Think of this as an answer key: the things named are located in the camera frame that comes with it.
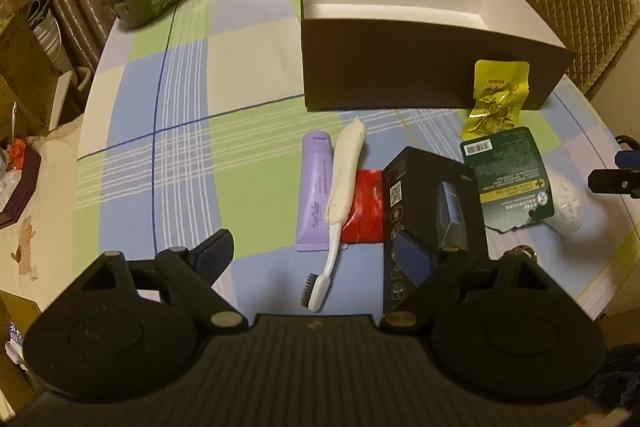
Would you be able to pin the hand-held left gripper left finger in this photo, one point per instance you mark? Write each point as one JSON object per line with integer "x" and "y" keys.
{"x": 212, "y": 253}

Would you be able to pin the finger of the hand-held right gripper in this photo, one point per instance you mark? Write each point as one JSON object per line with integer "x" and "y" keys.
{"x": 612, "y": 182}
{"x": 627, "y": 158}

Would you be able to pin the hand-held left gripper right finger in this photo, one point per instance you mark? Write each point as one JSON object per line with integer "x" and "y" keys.
{"x": 412, "y": 257}

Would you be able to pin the clear floss pick box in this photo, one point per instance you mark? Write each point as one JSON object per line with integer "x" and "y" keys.
{"x": 567, "y": 207}

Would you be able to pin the black shaver box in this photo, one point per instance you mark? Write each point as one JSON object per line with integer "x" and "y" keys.
{"x": 420, "y": 187}

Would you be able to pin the dark green packet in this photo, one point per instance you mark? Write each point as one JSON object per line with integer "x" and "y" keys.
{"x": 510, "y": 172}

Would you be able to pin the white toothbrush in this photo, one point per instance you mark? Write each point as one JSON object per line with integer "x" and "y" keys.
{"x": 345, "y": 167}

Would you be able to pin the purple tube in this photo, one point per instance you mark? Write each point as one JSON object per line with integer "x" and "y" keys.
{"x": 314, "y": 187}

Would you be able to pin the yellow snack packet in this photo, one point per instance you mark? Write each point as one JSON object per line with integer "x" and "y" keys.
{"x": 500, "y": 92}

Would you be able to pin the brown cardboard storage box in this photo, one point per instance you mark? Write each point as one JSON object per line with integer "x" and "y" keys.
{"x": 400, "y": 57}

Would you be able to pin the checked tablecloth desktop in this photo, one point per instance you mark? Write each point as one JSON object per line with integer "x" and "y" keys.
{"x": 200, "y": 157}

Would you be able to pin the red foil packet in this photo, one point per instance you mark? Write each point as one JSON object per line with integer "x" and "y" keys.
{"x": 369, "y": 207}

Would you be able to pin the chair with quilted cushion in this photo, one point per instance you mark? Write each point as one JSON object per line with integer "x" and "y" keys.
{"x": 585, "y": 7}

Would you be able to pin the beige embroidered cloth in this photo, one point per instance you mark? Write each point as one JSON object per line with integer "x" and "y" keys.
{"x": 55, "y": 217}

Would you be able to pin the dark purple box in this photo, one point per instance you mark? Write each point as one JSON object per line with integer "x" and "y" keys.
{"x": 22, "y": 192}

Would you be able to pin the white plastic board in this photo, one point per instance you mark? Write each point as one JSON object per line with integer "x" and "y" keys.
{"x": 61, "y": 99}

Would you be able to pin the orange small item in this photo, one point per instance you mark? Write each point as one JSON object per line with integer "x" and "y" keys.
{"x": 17, "y": 154}

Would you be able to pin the cardboard box with dish print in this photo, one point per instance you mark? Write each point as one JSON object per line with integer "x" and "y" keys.
{"x": 30, "y": 52}

